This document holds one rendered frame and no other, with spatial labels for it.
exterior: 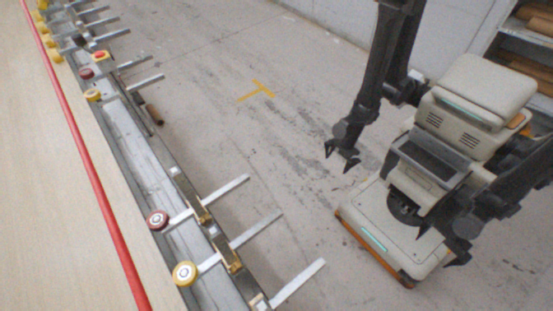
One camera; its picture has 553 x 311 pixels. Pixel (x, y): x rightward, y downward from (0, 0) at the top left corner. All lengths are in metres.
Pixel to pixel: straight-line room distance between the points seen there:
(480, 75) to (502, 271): 1.58
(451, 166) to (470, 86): 0.31
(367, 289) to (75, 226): 1.59
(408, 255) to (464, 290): 0.49
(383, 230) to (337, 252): 0.37
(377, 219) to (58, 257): 1.56
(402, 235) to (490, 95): 1.07
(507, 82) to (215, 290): 1.23
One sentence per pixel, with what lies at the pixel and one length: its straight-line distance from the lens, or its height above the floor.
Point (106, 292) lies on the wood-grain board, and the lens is 1.14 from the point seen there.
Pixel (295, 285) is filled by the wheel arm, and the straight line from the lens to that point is 1.02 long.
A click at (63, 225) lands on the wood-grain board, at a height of 0.90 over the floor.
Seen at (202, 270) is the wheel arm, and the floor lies 0.84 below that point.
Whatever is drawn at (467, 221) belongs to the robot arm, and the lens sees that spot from 0.82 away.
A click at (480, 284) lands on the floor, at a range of 2.21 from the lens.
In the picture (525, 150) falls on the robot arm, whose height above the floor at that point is 1.30.
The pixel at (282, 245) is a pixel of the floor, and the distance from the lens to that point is 1.96.
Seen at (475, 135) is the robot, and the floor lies 1.19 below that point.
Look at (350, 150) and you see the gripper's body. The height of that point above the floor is 1.08.
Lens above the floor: 1.85
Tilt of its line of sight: 52 degrees down
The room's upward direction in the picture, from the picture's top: 5 degrees counter-clockwise
